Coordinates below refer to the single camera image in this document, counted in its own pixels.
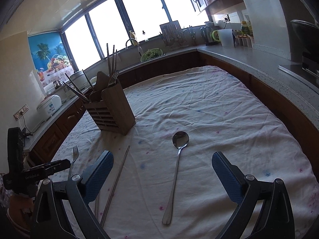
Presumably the green colander with vegetables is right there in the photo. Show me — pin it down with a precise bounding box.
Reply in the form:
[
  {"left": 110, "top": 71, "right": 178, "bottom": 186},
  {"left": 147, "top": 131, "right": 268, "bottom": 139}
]
[{"left": 141, "top": 48, "right": 163, "bottom": 63}]

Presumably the white rice cooker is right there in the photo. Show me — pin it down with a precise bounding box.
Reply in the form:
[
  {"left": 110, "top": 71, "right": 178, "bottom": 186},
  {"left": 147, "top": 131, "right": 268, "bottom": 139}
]
[{"left": 37, "top": 94, "right": 62, "bottom": 121}]

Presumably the large white cooker pot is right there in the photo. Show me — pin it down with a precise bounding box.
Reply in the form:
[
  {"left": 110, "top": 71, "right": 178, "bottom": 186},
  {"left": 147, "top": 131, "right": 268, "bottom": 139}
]
[{"left": 70, "top": 70, "right": 88, "bottom": 90}]

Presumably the white plastic jug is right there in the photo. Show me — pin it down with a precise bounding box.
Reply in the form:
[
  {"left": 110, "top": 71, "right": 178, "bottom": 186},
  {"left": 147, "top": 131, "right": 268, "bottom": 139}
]
[{"left": 218, "top": 29, "right": 234, "bottom": 48}]

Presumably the steel kitchen faucet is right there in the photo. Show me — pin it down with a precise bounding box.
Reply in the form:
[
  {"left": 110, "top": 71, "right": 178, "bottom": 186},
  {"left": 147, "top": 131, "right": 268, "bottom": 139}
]
[{"left": 125, "top": 38, "right": 144, "bottom": 56}]

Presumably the white floral tablecloth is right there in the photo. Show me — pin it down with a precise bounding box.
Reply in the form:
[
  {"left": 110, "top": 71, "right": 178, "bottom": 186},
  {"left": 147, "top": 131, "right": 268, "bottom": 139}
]
[{"left": 54, "top": 66, "right": 318, "bottom": 238}]

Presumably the black electric kettle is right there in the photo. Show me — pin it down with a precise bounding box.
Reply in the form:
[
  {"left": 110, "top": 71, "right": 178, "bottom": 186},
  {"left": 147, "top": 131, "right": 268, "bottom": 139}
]
[{"left": 200, "top": 26, "right": 215, "bottom": 46}]

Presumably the steel spoon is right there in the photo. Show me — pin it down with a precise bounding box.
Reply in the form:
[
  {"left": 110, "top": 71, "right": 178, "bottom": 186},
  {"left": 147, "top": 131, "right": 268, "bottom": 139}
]
[{"left": 162, "top": 131, "right": 189, "bottom": 225}]

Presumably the bamboo chopstick pair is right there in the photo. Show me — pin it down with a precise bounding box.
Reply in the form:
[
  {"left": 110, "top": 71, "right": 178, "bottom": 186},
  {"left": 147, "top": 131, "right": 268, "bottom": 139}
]
[{"left": 100, "top": 145, "right": 130, "bottom": 227}]

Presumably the tropical fruit window poster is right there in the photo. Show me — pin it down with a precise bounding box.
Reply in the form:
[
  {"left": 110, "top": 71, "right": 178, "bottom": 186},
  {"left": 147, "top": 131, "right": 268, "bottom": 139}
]
[{"left": 28, "top": 32, "right": 74, "bottom": 87}]

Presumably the condiment bottles group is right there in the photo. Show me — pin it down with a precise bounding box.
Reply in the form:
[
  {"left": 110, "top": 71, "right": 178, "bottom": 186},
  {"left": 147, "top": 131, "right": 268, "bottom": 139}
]
[{"left": 235, "top": 21, "right": 254, "bottom": 48}]

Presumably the wall power outlet strip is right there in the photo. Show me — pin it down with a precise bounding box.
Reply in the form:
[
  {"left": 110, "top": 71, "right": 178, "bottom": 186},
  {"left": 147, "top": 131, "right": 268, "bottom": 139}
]
[{"left": 14, "top": 104, "right": 29, "bottom": 121}]

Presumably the knife rack with utensils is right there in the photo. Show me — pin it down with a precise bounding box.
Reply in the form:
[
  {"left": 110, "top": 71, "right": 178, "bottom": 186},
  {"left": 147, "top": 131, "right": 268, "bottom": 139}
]
[{"left": 159, "top": 21, "right": 187, "bottom": 49}]

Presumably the wooden utensil holder box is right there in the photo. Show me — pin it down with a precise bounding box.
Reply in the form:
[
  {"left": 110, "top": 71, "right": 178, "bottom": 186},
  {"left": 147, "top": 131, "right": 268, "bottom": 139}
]
[{"left": 83, "top": 71, "right": 136, "bottom": 135}]

